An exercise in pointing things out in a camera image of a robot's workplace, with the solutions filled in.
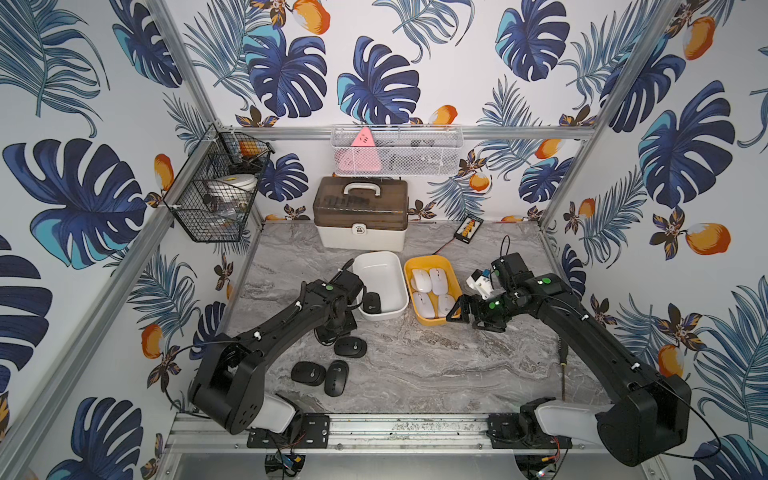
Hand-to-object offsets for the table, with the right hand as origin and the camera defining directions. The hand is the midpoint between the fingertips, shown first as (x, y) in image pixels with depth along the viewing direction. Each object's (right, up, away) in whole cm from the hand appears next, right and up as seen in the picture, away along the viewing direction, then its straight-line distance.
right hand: (462, 319), depth 77 cm
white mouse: (-7, +1, +18) cm, 19 cm away
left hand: (-31, -4, +6) cm, 32 cm away
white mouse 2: (-7, +8, +23) cm, 25 cm away
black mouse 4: (-33, -17, +5) cm, 38 cm away
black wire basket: (-66, +33, +4) cm, 74 cm away
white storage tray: (-21, +10, +27) cm, 36 cm away
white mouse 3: (-2, +8, +23) cm, 25 cm away
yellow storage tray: (-6, +14, +26) cm, 30 cm away
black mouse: (-30, -10, +9) cm, 32 cm away
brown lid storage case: (-26, +30, +18) cm, 44 cm away
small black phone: (+13, +27, +40) cm, 50 cm away
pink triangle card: (-26, +47, +13) cm, 56 cm away
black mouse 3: (-41, -15, +5) cm, 44 cm away
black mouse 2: (-24, +1, +18) cm, 30 cm away
